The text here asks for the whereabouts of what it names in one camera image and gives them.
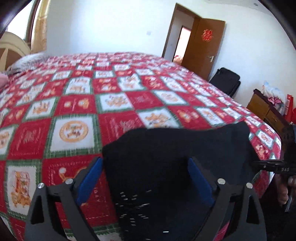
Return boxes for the black pants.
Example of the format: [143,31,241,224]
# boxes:
[102,121,258,240]

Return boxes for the person's right hand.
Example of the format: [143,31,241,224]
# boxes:
[274,174,295,205]

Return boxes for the wooden cabinet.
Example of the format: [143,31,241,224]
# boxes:
[246,89,288,138]

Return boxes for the red patterned bed quilt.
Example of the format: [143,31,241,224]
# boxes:
[1,53,281,240]

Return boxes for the black folding chair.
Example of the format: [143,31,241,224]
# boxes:
[209,67,241,97]

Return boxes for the pink folded blanket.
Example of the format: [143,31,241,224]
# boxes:
[0,73,9,89]

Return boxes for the striped pillow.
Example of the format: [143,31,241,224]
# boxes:
[6,52,50,75]

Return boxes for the red double happiness decal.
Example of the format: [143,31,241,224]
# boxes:
[201,29,213,42]

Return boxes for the right yellow curtain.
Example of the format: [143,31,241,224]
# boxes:
[31,0,51,53]

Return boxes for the brown wooden door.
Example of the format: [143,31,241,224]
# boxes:
[182,18,226,80]

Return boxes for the cream wooden headboard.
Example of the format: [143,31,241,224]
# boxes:
[0,32,31,72]

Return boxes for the window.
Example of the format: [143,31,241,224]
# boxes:
[5,0,41,44]

